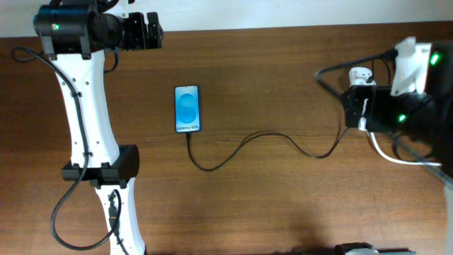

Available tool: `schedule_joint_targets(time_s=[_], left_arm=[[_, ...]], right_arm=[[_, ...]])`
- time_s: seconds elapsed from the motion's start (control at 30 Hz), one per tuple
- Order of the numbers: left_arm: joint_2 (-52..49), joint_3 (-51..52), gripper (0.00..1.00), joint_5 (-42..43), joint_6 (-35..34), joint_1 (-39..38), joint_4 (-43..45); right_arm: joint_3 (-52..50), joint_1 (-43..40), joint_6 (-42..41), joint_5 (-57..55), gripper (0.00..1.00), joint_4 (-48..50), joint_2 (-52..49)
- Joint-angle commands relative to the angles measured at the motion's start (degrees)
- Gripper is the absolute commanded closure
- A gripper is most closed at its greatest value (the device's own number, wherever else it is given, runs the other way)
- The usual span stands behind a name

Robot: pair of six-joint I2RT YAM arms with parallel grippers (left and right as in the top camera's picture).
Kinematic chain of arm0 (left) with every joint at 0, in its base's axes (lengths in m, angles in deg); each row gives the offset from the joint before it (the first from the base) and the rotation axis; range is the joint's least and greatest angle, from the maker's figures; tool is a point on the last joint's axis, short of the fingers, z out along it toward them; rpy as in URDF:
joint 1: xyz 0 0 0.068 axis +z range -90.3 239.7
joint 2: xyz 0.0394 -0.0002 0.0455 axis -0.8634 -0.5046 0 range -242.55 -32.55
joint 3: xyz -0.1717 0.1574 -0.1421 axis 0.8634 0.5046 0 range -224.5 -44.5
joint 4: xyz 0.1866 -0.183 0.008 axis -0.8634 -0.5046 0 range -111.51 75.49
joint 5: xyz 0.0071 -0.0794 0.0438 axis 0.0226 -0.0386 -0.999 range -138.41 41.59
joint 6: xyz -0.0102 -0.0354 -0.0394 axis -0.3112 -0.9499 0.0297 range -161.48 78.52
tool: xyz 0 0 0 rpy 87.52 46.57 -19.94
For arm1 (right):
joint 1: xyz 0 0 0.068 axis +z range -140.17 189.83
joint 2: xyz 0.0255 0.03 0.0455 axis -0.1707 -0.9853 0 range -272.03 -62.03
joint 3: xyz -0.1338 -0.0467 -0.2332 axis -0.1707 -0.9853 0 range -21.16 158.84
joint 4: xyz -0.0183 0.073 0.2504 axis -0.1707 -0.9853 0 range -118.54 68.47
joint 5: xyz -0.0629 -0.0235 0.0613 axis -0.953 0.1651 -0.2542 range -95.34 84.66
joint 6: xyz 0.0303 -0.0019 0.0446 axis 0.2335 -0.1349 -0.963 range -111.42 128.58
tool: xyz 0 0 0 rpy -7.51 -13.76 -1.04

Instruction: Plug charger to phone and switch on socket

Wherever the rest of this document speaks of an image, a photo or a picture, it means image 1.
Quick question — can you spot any blue Galaxy smartphone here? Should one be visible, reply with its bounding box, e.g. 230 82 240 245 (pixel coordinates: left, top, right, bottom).
174 85 201 133

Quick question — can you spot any black USB charging cable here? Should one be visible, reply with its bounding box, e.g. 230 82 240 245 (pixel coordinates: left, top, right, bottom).
185 58 392 172

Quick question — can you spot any white power strip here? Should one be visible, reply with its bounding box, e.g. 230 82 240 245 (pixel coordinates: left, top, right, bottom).
348 67 376 131

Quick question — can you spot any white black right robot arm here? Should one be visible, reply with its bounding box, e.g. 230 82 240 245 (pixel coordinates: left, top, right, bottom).
340 37 452 254

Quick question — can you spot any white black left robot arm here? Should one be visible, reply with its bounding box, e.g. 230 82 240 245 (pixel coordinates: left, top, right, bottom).
33 1 164 255

